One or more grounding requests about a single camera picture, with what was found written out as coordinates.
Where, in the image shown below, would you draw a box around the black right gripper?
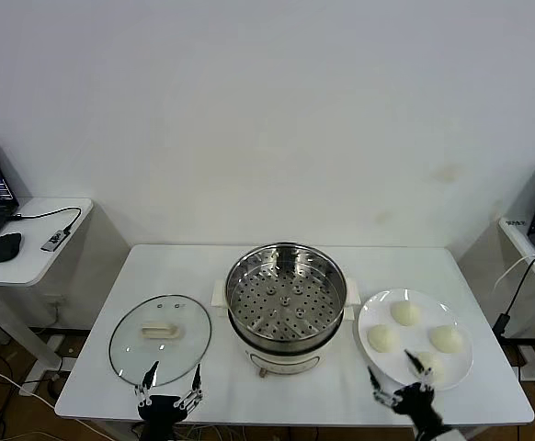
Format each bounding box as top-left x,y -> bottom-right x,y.
367,348 -> 449,441

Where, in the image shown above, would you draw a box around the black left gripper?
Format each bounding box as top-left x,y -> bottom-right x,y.
133,360 -> 206,441

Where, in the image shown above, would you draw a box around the white steamed baozi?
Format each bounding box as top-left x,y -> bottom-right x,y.
367,323 -> 401,355
390,300 -> 422,328
412,351 -> 446,386
429,324 -> 464,354

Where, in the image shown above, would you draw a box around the glass lid with cream handle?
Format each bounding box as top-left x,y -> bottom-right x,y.
108,293 -> 213,388

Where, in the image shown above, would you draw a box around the steel perforated steamer basket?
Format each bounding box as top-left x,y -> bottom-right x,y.
224,242 -> 347,357

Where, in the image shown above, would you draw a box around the white round plate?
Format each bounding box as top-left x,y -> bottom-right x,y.
358,288 -> 474,391

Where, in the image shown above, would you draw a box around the white electric cooker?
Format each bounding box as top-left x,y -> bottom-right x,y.
211,277 -> 363,379

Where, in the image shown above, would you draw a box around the white side desk with mouse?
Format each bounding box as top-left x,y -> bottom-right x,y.
0,197 -> 95,382

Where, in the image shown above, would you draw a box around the white side desk with label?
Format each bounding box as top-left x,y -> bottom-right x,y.
498,215 -> 535,408

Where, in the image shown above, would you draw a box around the grey usb hub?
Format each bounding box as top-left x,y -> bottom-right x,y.
40,224 -> 74,253

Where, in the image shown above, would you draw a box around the black computer mouse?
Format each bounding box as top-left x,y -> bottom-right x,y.
0,232 -> 23,264

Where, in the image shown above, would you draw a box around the tangled white cables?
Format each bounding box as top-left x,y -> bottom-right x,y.
175,424 -> 250,441

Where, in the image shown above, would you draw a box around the black power adapter cable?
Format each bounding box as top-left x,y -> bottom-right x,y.
492,257 -> 535,339

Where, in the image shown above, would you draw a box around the black floor cable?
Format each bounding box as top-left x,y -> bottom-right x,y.
0,346 -> 64,385

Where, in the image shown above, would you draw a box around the white floor cable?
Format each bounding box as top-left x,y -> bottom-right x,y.
0,353 -> 57,410

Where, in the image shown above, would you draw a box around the white laptop cable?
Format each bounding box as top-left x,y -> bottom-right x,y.
494,251 -> 535,293

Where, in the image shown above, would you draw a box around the black usb hub cable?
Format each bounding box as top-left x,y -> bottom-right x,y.
9,206 -> 84,233

